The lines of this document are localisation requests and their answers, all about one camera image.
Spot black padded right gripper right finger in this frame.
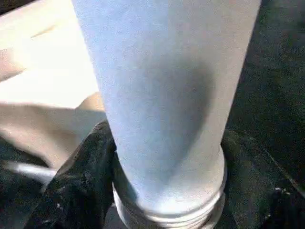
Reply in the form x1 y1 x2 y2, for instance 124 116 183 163
220 130 305 229

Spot white plastic table top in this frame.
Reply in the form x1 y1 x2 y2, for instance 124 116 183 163
0 0 108 187

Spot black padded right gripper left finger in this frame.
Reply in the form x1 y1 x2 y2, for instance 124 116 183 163
35 120 120 229

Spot white plastic table leg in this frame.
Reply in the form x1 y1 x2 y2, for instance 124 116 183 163
71 0 263 229

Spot black table mat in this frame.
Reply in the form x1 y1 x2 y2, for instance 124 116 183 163
0 0 305 229

